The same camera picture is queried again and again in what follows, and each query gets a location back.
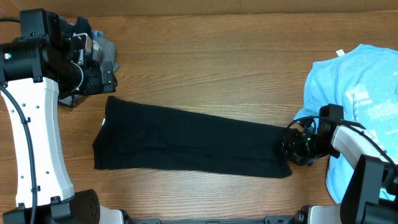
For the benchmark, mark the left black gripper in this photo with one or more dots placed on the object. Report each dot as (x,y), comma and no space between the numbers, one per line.
(96,86)

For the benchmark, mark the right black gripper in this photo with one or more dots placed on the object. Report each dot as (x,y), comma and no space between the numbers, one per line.
(292,135)

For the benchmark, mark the black t-shirt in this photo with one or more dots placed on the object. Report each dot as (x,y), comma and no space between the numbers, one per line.
(135,135)

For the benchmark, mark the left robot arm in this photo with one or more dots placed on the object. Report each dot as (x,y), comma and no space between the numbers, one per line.
(52,63)

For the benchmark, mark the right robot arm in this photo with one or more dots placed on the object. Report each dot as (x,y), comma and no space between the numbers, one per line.
(373,169)

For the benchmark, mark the folded grey garment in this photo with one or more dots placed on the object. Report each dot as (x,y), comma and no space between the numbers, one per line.
(103,51)

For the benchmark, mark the folded light blue garment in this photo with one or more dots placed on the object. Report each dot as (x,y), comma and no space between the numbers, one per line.
(97,33)

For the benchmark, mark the folded black Nike shirt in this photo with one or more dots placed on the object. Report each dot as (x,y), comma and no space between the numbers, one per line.
(80,26)

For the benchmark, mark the light blue t-shirt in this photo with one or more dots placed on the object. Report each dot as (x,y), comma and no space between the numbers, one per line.
(362,81)

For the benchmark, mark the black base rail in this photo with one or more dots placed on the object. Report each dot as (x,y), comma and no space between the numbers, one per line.
(278,219)

